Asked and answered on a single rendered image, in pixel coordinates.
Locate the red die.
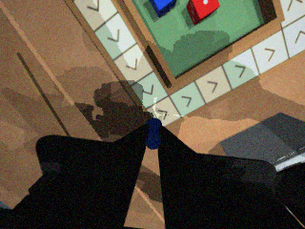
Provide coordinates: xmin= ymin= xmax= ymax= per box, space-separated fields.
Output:
xmin=186 ymin=0 xmax=220 ymax=25

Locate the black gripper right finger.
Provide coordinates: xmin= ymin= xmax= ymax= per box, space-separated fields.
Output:
xmin=157 ymin=126 xmax=276 ymax=229

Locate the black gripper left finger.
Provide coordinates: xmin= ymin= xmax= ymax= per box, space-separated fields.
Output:
xmin=35 ymin=124 xmax=149 ymax=226

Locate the dark blue pawn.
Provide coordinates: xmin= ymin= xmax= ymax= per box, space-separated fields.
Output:
xmin=146 ymin=117 xmax=162 ymax=150

